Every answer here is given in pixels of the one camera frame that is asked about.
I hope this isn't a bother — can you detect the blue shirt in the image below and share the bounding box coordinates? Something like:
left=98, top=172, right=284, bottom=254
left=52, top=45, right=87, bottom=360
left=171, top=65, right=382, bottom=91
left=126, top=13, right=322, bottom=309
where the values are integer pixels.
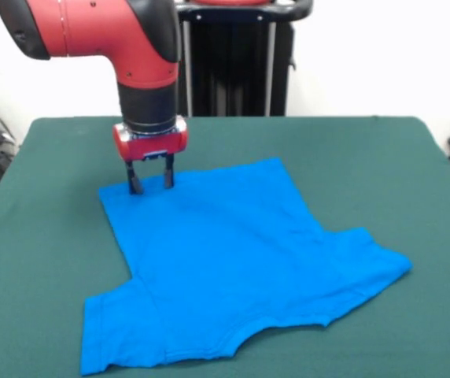
left=79, top=157, right=414, bottom=376

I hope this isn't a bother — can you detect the dark green tablecloth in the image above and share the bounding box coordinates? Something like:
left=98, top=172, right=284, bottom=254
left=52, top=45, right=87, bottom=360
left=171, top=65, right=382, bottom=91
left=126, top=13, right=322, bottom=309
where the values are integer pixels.
left=0, top=116, right=450, bottom=378

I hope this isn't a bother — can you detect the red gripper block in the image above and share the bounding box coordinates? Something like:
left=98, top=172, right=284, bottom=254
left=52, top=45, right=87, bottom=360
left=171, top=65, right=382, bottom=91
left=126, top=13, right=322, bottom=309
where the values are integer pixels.
left=112, top=114, right=190, bottom=196

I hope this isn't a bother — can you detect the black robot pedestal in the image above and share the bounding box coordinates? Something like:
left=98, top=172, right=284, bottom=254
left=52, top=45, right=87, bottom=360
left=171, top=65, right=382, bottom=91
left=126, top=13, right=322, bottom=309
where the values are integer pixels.
left=173, top=0, right=315, bottom=117

